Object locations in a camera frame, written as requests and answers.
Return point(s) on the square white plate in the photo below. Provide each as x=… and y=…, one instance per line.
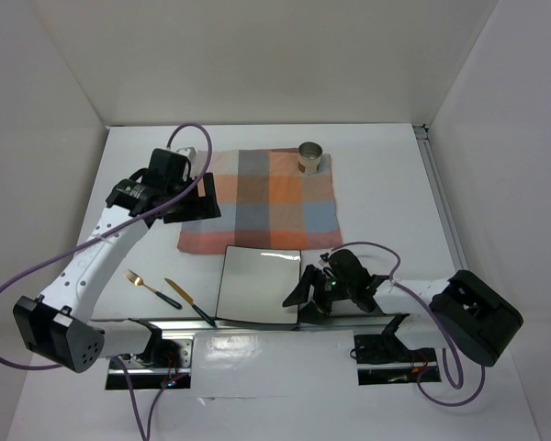
x=254, y=283

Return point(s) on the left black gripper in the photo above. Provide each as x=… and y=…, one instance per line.
x=202, y=207

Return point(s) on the gold knife green handle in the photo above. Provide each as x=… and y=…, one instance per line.
x=188, y=299

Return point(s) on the aluminium rail right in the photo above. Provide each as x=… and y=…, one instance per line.
x=421, y=133

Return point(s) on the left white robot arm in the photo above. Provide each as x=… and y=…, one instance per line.
x=57, y=323

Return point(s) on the checkered orange blue cloth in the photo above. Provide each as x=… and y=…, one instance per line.
x=266, y=202

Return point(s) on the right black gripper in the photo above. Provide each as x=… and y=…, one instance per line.
x=300, y=294

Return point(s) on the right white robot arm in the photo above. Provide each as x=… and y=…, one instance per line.
x=460, y=311

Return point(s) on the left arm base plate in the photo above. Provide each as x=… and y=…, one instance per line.
x=172, y=368

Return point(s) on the metal cup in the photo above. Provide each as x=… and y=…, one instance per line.
x=309, y=157

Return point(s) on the gold fork green handle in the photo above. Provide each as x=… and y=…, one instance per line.
x=138, y=281

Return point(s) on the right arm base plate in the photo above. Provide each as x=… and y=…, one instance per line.
x=382, y=359

